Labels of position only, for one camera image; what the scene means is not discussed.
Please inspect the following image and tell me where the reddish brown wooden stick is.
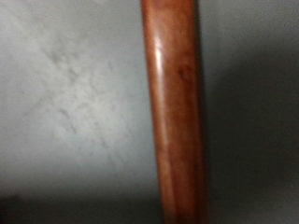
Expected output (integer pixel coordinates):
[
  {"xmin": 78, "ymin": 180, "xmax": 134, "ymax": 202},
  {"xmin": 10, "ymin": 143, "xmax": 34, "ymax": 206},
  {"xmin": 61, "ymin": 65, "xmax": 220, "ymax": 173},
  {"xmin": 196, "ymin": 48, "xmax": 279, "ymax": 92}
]
[{"xmin": 139, "ymin": 0, "xmax": 209, "ymax": 224}]

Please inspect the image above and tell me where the grey plastic crate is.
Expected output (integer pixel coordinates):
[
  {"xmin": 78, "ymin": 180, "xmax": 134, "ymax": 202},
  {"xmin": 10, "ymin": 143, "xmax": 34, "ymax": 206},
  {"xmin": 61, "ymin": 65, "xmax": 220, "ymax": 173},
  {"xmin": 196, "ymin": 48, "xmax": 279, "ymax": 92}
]
[{"xmin": 0, "ymin": 0, "xmax": 299, "ymax": 224}]

